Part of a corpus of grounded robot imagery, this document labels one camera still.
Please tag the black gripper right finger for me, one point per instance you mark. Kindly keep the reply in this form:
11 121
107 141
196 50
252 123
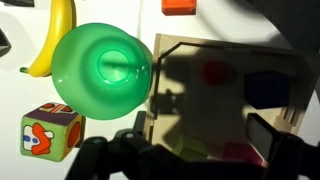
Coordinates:
261 135

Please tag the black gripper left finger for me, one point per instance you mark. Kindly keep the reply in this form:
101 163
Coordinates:
140 121

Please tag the green plastic bowl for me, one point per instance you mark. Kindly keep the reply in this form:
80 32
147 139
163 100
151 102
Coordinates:
101 71

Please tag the yellow toy banana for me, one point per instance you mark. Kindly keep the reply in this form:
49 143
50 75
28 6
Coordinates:
55 36

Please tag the magenta block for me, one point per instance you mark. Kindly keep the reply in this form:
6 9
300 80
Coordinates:
241 153

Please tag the blue block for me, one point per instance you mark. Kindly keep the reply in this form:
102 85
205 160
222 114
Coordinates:
266 90

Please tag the shallow wooden tray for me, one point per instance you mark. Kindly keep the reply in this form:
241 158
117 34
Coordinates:
206 113

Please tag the lime green block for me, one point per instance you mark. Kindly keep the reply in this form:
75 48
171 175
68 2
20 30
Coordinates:
195 149

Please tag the colourful picture cube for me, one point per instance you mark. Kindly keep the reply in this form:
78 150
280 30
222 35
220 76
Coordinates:
46 131

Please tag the orange block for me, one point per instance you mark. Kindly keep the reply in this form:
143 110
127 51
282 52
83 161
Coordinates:
178 6

